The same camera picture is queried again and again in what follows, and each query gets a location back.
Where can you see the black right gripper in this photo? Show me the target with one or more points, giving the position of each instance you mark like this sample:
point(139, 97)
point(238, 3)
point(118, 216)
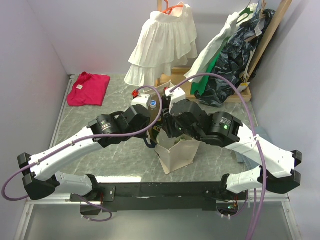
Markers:
point(168, 126)

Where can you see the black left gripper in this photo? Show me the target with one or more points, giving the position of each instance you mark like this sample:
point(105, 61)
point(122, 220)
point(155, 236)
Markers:
point(141, 136)

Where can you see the clear plastic bottle blue cap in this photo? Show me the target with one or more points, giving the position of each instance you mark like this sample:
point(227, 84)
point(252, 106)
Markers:
point(153, 104)

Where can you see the beige canvas tote bag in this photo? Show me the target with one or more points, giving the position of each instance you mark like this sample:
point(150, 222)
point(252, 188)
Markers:
point(173, 153)

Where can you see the green glass bottle labelled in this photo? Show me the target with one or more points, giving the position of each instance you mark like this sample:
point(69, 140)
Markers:
point(156, 130)

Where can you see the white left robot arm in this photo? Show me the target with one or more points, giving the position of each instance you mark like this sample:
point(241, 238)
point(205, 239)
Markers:
point(46, 178)

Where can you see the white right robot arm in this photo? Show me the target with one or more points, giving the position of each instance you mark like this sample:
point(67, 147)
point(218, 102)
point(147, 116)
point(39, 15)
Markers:
point(276, 167)

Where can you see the green garment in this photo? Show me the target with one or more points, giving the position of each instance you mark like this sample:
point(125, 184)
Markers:
point(199, 88)

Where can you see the folded pink shirt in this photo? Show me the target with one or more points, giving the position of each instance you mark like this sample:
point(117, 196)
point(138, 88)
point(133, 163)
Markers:
point(89, 89)

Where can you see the dark blue patterned garment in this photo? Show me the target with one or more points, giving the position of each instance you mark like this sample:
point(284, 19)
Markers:
point(234, 59)

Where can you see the white shirt on hanger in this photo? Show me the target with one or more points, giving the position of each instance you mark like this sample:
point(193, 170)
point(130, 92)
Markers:
point(212, 49)

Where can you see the white ruffled dress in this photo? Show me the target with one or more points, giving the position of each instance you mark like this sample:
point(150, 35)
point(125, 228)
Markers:
point(166, 41)

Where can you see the orange clothes hanger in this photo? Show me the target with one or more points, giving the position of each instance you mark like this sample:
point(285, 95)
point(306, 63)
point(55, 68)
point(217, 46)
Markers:
point(169, 9)

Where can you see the green clothes hanger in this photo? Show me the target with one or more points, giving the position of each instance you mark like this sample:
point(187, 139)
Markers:
point(245, 14)

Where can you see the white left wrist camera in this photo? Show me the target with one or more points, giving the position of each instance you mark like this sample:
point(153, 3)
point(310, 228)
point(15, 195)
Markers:
point(140, 99)

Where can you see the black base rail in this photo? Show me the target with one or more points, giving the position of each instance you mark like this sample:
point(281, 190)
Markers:
point(148, 196)

